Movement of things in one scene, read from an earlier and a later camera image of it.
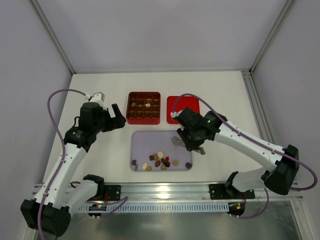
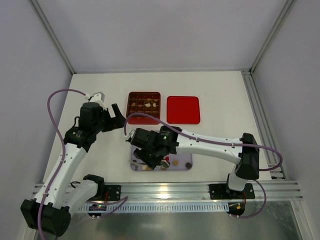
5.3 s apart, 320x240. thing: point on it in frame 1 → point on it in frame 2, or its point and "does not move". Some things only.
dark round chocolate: x=188 y=165 does not move
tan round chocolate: x=175 y=162 does not move
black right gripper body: x=189 y=142 → x=146 y=157
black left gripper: x=110 y=122 does not move
